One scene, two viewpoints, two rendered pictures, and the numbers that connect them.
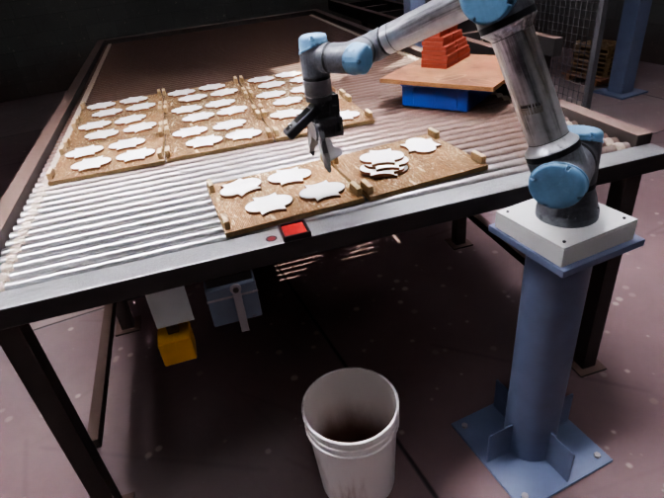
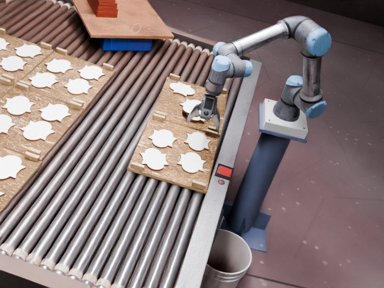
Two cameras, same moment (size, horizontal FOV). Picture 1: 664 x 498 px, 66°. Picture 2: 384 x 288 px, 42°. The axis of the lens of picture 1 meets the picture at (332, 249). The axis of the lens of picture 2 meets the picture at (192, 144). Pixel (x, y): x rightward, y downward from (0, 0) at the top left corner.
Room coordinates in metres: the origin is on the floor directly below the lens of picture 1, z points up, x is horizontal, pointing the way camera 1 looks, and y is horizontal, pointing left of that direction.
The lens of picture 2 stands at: (0.87, 1.81, 2.32)
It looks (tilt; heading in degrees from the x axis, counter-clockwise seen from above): 37 degrees down; 287
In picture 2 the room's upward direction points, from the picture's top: 17 degrees clockwise
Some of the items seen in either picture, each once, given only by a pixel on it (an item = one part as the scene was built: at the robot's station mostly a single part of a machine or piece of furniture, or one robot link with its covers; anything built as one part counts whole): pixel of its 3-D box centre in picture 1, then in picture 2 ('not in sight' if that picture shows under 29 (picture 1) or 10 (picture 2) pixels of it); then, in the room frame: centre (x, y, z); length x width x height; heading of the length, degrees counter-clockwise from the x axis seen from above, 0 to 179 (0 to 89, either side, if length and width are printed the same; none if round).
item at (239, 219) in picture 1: (281, 193); (176, 152); (1.43, 0.14, 0.93); 0.41 x 0.35 x 0.02; 107
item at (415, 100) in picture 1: (449, 87); (120, 31); (2.22, -0.59, 0.97); 0.31 x 0.31 x 0.10; 51
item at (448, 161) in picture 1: (403, 163); (191, 105); (1.56, -0.27, 0.93); 0.41 x 0.35 x 0.02; 109
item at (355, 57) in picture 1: (351, 56); (236, 67); (1.35, -0.10, 1.32); 0.11 x 0.11 x 0.08; 55
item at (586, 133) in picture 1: (573, 153); (296, 89); (1.13, -0.60, 1.09); 0.13 x 0.12 x 0.14; 145
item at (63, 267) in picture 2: (315, 169); (146, 125); (1.66, 0.02, 0.90); 1.95 x 0.05 x 0.05; 103
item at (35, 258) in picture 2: (308, 159); (126, 119); (1.76, 0.05, 0.90); 1.95 x 0.05 x 0.05; 103
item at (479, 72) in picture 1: (458, 69); (120, 16); (2.27, -0.64, 1.03); 0.50 x 0.50 x 0.02; 51
